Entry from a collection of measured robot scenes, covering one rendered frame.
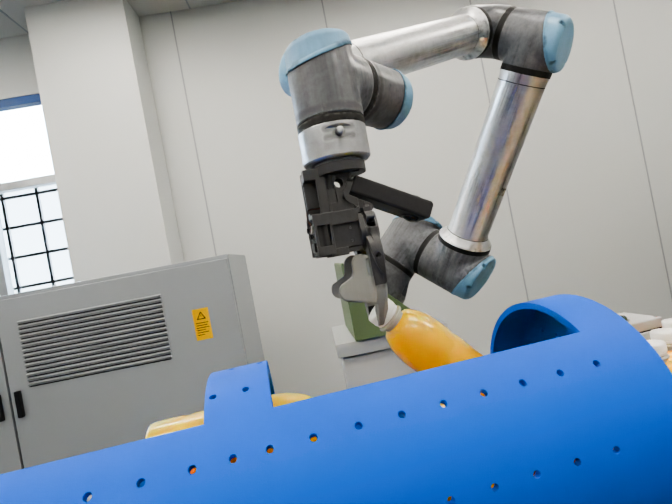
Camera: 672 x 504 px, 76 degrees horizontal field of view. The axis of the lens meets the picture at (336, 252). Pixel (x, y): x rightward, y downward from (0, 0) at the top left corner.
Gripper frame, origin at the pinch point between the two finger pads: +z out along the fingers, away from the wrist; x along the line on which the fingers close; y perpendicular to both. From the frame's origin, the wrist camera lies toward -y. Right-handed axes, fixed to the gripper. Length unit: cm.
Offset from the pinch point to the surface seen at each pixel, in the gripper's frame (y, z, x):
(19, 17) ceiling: 149, -213, -274
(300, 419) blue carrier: 13.1, 6.1, 14.7
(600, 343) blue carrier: -19.4, 5.8, 14.7
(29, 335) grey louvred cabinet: 122, 2, -162
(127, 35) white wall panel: 76, -183, -255
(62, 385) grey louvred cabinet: 111, 27, -162
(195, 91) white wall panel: 40, -151, -281
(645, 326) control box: -58, 16, -19
